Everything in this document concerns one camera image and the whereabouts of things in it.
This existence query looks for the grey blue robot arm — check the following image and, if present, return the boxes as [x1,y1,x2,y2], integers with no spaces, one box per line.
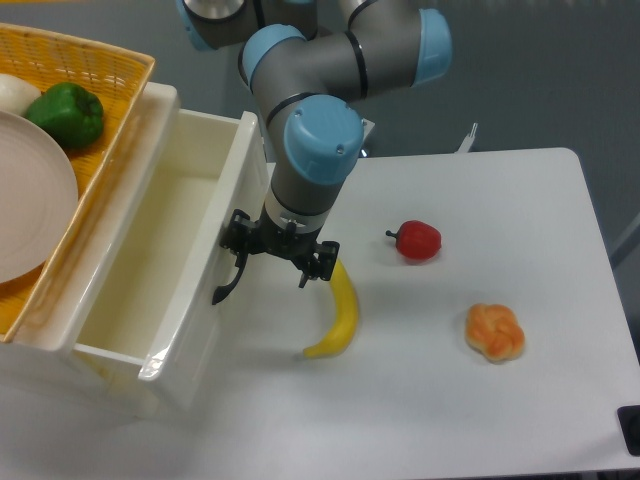
[176,1,453,281]

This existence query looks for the orange knotted bread roll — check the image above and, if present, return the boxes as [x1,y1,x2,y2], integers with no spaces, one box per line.
[464,303,526,363]

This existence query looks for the green bell pepper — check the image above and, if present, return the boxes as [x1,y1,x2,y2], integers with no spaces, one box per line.
[25,82,104,149]

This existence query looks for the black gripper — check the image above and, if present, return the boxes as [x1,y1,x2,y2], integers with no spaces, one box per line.
[220,209,340,288]

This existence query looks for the white onion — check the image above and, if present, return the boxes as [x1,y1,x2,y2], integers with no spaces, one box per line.
[0,73,41,116]

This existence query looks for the yellow woven basket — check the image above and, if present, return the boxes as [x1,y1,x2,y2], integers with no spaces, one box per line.
[1,24,155,343]

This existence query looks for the yellow banana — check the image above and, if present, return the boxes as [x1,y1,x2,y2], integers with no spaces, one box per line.
[303,260,360,359]

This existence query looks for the white metal bracket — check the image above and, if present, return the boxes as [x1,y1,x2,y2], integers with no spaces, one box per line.
[456,122,478,154]

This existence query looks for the pink plate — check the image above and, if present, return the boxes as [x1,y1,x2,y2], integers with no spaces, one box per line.
[1,112,78,282]

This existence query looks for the black corner device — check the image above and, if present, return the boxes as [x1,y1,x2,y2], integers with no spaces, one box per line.
[617,405,640,457]

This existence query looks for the red bell pepper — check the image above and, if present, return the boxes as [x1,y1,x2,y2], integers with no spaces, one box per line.
[385,220,442,262]

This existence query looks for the white drawer cabinet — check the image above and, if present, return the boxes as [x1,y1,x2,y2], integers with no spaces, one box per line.
[1,84,184,407]

